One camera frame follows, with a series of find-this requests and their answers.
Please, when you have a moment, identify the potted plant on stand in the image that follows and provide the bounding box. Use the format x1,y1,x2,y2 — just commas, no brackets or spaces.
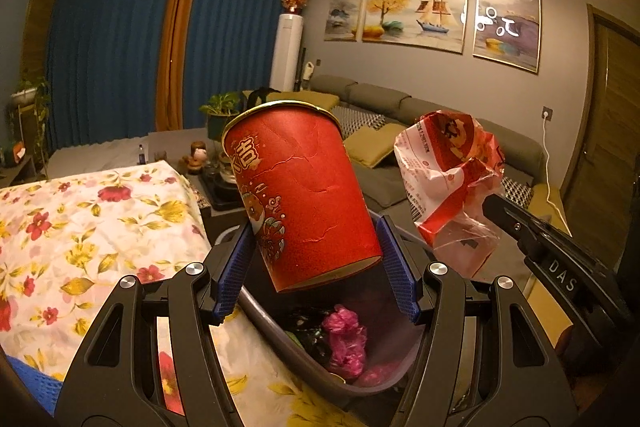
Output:
9,76,52,158

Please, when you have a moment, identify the white cable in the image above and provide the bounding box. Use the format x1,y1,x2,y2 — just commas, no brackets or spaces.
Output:
542,117,569,234

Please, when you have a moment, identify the white tower air conditioner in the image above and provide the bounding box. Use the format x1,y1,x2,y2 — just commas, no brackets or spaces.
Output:
269,13,305,93

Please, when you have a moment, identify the small figurine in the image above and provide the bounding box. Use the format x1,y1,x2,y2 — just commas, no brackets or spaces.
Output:
179,141,209,174

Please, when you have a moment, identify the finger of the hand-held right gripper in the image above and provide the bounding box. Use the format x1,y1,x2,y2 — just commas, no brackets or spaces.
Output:
481,192,551,254

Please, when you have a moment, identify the wide sailboat painting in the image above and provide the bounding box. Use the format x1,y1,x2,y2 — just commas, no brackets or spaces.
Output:
360,0,469,56

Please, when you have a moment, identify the red paper cup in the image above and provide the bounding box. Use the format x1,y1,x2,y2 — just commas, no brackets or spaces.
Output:
221,103,384,294

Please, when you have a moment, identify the orange curtain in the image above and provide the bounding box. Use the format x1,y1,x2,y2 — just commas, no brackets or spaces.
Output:
154,0,204,134

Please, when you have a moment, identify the handheld vacuum cleaner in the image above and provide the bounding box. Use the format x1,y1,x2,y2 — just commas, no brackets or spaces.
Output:
299,49,317,84

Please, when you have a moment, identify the red printed snack bag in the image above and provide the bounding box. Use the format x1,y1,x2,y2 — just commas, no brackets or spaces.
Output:
393,110,507,279

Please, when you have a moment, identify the black plastic bag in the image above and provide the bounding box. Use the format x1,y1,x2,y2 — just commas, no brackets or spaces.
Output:
284,306,332,350

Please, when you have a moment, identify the grey sofa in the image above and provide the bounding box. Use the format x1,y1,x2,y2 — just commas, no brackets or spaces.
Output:
242,74,567,235

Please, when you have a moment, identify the mustard cushion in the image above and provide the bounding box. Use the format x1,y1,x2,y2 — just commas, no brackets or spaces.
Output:
278,89,342,114
344,122,409,169

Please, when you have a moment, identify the pink plastic bag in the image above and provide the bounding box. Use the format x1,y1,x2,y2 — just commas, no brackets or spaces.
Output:
321,304,369,381

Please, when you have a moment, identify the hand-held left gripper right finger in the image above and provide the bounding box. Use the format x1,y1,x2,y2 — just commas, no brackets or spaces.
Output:
377,215,591,427

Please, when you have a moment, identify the purple landscape painting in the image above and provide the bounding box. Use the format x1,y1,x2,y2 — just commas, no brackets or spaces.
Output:
472,0,542,74

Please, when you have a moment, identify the grey plastic bin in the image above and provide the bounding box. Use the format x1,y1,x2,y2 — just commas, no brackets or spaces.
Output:
214,211,437,389

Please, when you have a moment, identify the potted plant dark pot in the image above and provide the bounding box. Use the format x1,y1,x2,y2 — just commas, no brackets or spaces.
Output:
199,91,244,144

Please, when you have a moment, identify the blue curtain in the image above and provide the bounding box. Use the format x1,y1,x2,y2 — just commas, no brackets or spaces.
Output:
44,0,177,154
181,0,309,144

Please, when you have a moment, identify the small landscape painting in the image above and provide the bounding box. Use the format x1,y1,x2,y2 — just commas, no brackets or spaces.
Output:
323,0,365,43

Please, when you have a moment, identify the blue foam net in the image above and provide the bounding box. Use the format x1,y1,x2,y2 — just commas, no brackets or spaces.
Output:
9,353,67,419

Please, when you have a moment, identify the patterned cushion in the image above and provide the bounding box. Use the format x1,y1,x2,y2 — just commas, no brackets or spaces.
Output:
499,176,534,208
332,105,387,141

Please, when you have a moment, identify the floral tablecloth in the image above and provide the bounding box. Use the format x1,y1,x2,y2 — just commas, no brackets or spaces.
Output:
0,159,363,427

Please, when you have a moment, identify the wooden door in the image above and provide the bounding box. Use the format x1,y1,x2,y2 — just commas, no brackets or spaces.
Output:
564,4,640,240

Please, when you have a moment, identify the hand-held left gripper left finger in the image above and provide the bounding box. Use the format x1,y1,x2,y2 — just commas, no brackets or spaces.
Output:
52,221,254,427

